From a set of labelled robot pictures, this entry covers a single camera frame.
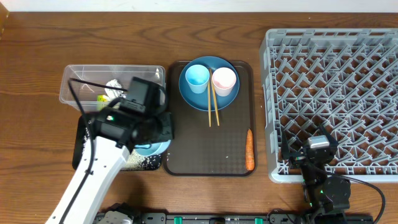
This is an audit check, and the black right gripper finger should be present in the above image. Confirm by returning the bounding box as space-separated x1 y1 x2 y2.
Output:
281 131 290 160
318 125 338 146

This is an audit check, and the light blue bowl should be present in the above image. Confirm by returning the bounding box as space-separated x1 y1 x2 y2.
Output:
134 140 171 157

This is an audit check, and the orange carrot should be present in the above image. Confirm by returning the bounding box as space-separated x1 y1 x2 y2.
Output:
245 129 255 171

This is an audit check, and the white rice pile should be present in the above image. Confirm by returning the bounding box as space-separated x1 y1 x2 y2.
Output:
81 130 162 170

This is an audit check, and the light blue cup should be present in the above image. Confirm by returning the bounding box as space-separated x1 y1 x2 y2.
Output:
185 65 210 94

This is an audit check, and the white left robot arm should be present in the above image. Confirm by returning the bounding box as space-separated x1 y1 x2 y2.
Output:
47 101 174 223

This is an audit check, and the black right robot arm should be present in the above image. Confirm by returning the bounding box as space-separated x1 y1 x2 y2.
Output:
281 126 351 223

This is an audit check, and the black food waste tray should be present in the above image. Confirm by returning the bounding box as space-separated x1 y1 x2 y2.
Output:
72 112 165 171

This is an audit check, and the clear plastic waste bin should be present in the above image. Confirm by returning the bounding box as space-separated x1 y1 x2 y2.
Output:
59 65 166 113

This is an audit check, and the grey dishwasher rack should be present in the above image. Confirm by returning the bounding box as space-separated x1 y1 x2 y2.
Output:
259 29 397 184

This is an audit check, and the crumpled silver foil ball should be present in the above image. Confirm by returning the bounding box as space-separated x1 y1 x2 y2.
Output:
104 78 127 99

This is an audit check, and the yellow green wrapper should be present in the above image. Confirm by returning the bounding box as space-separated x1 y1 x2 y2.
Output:
96 95 111 111

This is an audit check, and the dark blue plate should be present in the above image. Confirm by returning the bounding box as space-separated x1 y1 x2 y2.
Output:
178 56 240 111

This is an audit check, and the brown serving tray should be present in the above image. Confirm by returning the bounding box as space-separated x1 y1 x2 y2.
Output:
164 61 256 177

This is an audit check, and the pink cup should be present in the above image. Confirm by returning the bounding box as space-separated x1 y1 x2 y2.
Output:
212 67 237 96

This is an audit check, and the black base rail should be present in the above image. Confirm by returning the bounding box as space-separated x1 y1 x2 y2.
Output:
93 212 374 224

